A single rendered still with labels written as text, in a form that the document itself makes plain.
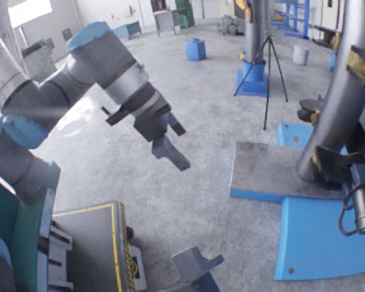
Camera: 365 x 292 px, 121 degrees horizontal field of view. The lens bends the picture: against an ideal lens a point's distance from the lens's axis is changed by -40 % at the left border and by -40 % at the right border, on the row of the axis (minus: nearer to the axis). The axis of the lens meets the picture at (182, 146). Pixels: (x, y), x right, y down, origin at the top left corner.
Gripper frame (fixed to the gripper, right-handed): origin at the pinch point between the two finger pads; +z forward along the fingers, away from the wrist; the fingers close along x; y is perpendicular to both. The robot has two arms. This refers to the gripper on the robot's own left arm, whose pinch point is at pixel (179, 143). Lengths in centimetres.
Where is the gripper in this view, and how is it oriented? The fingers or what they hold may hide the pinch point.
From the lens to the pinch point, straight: 43.2
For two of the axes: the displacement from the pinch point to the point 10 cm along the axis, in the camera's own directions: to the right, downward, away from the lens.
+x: -0.6, -6.4, 7.7
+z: 5.4, 6.3, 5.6
